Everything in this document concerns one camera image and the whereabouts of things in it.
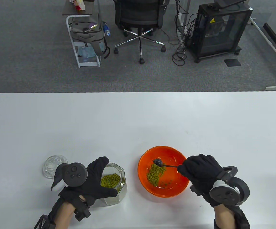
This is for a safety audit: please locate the dark grey left hand controller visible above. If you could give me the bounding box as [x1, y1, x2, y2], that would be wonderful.
[52, 162, 89, 193]

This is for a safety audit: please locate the clear glass jar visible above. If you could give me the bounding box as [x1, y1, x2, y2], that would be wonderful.
[97, 163, 128, 205]

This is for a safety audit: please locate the person's right hand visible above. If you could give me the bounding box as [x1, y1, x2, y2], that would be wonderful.
[177, 154, 224, 207]

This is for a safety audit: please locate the black cable bundle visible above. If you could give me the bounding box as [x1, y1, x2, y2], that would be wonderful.
[168, 0, 200, 67]

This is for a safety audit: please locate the person's right forearm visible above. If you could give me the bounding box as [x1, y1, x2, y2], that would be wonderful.
[214, 204, 236, 229]

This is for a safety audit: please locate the red and yellow snack bag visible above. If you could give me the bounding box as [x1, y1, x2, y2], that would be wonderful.
[69, 0, 86, 11]

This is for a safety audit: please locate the black measuring scoop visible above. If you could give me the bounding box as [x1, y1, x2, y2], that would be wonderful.
[152, 159, 180, 168]

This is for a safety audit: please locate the large green mung beans heap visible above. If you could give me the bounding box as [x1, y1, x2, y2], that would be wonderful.
[101, 174, 120, 189]

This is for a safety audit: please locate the orange plastic bowl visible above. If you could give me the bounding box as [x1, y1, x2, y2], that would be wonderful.
[138, 146, 191, 198]

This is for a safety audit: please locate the black glass-walled cabinet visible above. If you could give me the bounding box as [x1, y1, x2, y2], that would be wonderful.
[190, 3, 254, 63]

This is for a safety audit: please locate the black office chair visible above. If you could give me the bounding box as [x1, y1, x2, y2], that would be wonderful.
[114, 0, 170, 65]

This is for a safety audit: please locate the pale blue plastic bag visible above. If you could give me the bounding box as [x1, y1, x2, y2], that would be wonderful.
[77, 45, 98, 63]

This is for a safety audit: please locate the person's left hand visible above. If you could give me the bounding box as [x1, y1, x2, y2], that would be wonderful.
[59, 156, 119, 207]

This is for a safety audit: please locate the person's left forearm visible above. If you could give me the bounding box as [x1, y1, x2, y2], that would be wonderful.
[54, 200, 78, 229]

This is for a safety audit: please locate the black wrist strap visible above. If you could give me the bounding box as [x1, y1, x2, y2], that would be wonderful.
[34, 214, 57, 229]
[214, 206, 250, 229]

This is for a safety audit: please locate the black right wrist strap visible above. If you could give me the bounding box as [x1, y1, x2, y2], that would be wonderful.
[214, 206, 250, 229]

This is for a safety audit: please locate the small mung beans portion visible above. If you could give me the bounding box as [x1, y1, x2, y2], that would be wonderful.
[146, 163, 173, 187]

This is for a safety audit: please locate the dark grey right hand controller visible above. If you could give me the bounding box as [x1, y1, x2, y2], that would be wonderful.
[209, 166, 250, 206]

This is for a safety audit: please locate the shiny colourful packet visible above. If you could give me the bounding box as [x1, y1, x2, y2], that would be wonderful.
[83, 22, 98, 32]

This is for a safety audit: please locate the black left wrist strap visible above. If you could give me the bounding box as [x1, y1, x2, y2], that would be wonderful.
[34, 214, 57, 229]

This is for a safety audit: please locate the white cart with dark top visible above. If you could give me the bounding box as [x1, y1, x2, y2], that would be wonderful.
[62, 0, 102, 68]

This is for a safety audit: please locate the black floor plate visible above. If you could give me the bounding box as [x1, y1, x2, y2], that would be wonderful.
[224, 59, 242, 67]

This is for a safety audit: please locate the white post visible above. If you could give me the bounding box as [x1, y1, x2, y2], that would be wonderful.
[176, 0, 191, 28]

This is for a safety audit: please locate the dark grey hand controller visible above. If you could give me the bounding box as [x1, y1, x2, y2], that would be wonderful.
[52, 162, 89, 193]
[209, 166, 250, 206]

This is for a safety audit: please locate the grey backpack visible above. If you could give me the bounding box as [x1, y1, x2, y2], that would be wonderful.
[69, 14, 111, 59]

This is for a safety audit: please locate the clear glass jar lid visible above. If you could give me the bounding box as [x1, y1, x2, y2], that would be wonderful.
[42, 155, 68, 179]

